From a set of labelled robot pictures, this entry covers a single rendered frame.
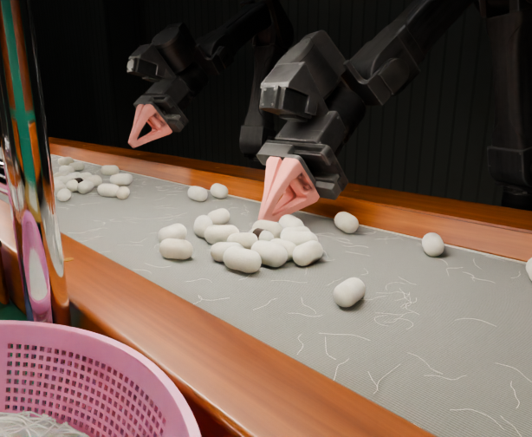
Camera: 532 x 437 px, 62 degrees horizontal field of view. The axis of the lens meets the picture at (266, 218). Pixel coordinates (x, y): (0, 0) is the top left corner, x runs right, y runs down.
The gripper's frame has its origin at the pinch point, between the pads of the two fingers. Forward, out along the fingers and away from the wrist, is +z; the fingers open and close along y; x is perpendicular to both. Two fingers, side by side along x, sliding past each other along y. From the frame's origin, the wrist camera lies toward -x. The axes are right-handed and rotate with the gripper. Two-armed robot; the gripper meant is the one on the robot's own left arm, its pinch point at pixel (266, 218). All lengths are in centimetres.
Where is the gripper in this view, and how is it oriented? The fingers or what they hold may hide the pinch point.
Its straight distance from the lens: 50.7
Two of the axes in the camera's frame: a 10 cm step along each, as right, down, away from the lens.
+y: 7.0, 1.8, -6.9
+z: -5.4, 7.7, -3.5
